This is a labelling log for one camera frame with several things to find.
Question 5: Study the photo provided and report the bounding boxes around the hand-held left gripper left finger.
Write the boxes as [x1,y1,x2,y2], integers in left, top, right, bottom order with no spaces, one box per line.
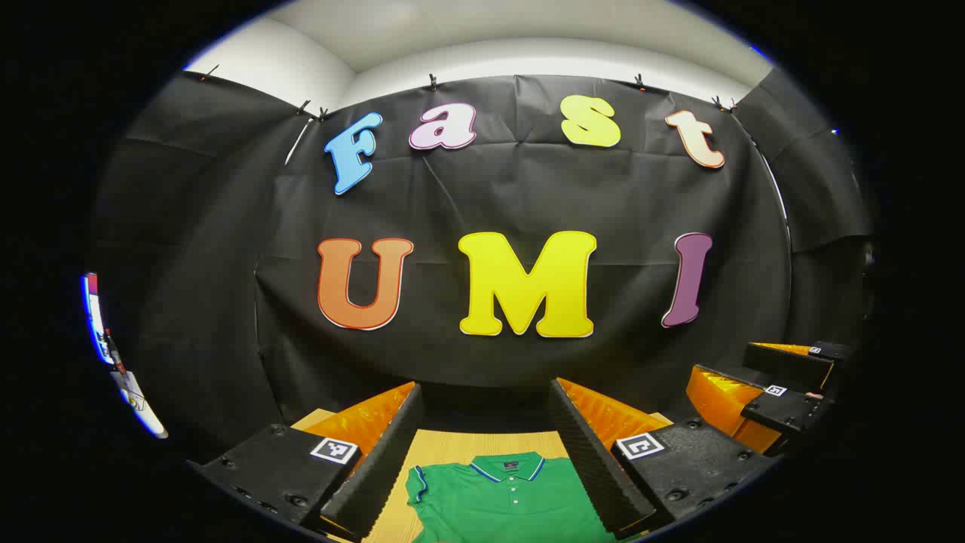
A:
[187,381,427,542]

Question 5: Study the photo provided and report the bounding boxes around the green T-shirt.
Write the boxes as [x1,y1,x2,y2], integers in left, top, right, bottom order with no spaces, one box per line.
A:
[406,451,619,543]

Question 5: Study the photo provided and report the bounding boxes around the red bottle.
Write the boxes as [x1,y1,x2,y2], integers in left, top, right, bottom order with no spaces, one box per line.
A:
[104,328,126,376]

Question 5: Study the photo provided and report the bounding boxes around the computer monitor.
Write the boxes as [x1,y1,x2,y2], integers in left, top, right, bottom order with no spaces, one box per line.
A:
[81,273,114,364]

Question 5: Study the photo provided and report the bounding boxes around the white side table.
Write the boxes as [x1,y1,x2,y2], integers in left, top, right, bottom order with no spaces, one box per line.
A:
[113,370,168,439]

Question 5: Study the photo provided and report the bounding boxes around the black backdrop cloth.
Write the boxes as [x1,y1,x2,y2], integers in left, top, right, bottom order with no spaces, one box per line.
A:
[90,69,875,446]

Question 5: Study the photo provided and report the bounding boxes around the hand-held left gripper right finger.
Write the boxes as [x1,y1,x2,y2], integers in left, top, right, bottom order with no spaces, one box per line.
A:
[548,377,783,540]

